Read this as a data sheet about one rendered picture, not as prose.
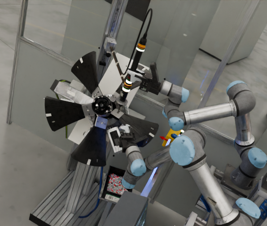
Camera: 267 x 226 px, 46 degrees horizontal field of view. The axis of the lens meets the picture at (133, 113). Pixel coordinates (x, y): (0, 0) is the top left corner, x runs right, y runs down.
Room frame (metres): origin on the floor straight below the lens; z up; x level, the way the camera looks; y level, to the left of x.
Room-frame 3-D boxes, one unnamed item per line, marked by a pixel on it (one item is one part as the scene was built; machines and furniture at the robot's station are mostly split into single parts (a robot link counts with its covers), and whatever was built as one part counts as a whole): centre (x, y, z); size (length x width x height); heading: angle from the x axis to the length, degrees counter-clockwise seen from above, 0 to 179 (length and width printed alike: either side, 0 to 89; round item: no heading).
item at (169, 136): (1.81, -0.32, 1.02); 0.16 x 0.10 x 0.11; 169
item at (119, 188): (1.38, -0.07, 0.83); 0.19 x 0.14 x 0.04; 5
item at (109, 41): (2.16, 0.34, 1.36); 0.10 x 0.07 x 0.08; 24
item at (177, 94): (1.59, -0.20, 1.45); 0.11 x 0.08 x 0.09; 89
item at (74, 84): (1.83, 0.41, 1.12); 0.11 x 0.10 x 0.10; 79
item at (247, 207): (1.12, -0.65, 1.20); 0.13 x 0.12 x 0.14; 156
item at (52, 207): (1.81, 0.18, 0.04); 0.62 x 0.46 x 0.08; 169
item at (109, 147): (2.15, 0.09, 0.42); 0.04 x 0.04 x 0.83; 79
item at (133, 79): (1.57, 0.07, 1.46); 0.09 x 0.03 x 0.06; 97
